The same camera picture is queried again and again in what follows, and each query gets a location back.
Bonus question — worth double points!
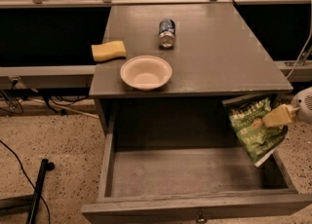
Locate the metal drawer knob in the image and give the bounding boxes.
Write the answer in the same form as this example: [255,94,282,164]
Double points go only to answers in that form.
[196,212,207,224]

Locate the grey metal shelf beam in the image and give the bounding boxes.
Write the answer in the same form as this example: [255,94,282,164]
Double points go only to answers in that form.
[0,65,96,89]

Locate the grey wooden cabinet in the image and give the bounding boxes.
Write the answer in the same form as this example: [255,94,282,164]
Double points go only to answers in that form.
[90,3,292,136]

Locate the black floor cable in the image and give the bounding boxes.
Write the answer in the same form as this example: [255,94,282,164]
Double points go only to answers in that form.
[0,139,52,224]

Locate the white paper bowl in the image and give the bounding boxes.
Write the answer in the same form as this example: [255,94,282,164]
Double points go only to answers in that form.
[120,56,173,91]

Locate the open grey wooden drawer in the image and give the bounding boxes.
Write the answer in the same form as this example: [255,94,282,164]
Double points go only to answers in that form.
[80,103,312,224]

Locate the yellow sponge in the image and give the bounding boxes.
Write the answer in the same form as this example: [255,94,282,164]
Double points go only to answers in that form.
[92,41,126,62]

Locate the white cable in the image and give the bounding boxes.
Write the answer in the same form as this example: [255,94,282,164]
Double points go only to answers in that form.
[286,0,312,80]

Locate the tangled black cables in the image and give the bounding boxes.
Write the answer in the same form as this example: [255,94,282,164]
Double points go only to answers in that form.
[0,77,91,117]

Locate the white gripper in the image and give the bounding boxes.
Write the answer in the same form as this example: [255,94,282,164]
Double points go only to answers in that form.
[262,87,312,128]

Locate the blue soda can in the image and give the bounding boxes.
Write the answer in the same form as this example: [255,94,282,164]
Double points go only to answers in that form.
[158,19,176,48]

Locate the green jalapeno chip bag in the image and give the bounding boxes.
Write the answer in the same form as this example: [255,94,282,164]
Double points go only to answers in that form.
[222,96,288,167]

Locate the black stand leg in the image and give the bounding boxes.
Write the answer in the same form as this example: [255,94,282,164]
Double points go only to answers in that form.
[0,159,55,224]

